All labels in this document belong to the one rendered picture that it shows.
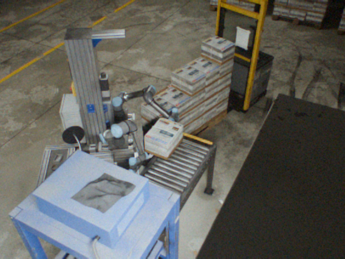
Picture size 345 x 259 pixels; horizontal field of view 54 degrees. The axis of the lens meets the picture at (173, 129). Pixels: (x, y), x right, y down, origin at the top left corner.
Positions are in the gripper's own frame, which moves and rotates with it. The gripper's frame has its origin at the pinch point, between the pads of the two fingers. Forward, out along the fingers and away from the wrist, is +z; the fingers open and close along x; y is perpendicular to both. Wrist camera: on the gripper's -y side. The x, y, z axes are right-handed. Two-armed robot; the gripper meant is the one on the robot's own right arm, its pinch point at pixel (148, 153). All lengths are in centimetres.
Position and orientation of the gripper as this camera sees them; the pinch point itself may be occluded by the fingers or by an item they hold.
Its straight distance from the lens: 378.5
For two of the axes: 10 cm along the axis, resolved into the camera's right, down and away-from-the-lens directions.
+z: 4.6, -5.8, 6.7
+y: 0.0, -7.5, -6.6
